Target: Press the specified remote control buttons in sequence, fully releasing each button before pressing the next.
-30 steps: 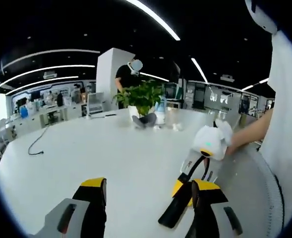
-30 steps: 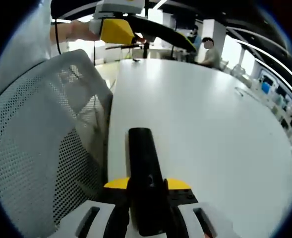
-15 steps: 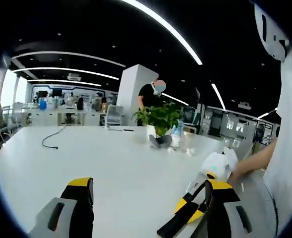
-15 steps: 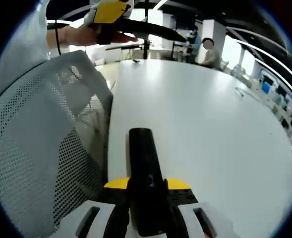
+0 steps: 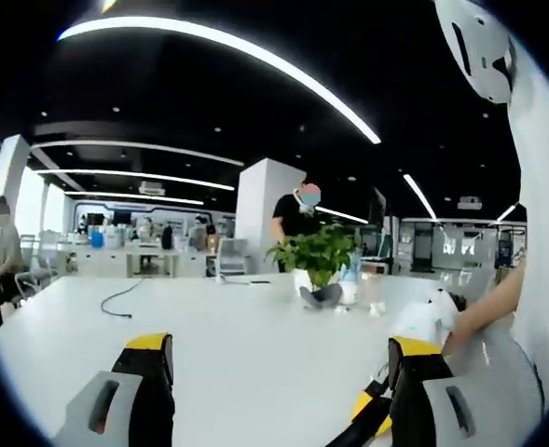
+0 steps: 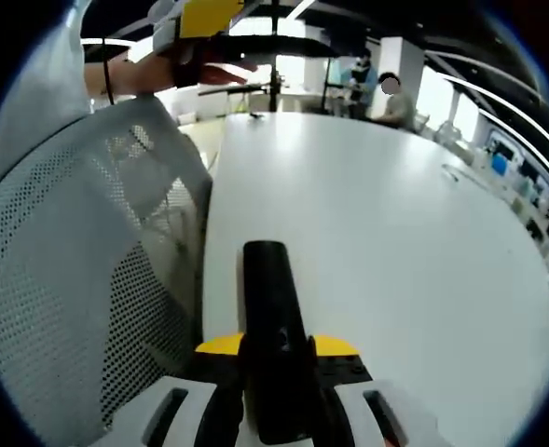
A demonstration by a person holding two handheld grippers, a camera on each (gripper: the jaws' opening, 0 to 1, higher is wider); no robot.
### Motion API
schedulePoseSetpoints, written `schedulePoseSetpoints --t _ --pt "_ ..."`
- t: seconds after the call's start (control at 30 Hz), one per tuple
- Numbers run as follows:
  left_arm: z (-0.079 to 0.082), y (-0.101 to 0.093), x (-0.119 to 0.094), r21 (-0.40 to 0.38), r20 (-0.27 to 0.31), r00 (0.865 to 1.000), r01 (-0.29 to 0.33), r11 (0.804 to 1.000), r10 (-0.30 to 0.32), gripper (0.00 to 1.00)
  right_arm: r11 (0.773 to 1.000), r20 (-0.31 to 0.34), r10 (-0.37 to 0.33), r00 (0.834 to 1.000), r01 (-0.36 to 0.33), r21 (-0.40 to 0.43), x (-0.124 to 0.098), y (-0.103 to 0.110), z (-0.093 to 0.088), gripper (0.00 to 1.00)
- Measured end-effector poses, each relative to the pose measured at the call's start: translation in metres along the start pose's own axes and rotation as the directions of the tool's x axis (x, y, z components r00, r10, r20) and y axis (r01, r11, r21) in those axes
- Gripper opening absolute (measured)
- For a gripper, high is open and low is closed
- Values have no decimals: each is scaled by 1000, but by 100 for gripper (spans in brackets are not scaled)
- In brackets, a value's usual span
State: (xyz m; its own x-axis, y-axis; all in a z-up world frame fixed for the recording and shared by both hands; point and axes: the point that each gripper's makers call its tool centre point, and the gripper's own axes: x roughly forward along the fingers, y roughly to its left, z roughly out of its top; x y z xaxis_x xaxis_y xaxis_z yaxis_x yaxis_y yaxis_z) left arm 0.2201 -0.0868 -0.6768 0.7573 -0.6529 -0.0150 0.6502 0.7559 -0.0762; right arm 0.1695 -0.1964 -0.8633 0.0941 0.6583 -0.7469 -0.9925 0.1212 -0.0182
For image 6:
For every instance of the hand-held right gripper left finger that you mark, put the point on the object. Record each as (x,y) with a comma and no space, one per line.
(181,410)

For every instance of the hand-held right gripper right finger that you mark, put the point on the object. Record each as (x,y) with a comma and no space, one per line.
(348,372)

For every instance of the black remote control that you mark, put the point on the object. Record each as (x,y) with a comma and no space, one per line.
(274,302)

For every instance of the person's left hand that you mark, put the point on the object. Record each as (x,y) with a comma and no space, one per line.
(167,28)

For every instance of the black stand with arms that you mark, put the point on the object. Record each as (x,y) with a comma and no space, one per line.
(276,46)

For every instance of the white mesh office chair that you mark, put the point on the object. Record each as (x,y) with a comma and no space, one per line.
(69,279)

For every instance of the long white background desk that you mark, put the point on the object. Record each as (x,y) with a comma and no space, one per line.
(525,200)

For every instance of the blue container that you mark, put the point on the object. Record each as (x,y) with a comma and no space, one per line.
(498,164)

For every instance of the ceiling light strips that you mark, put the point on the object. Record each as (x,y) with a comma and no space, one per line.
(488,95)

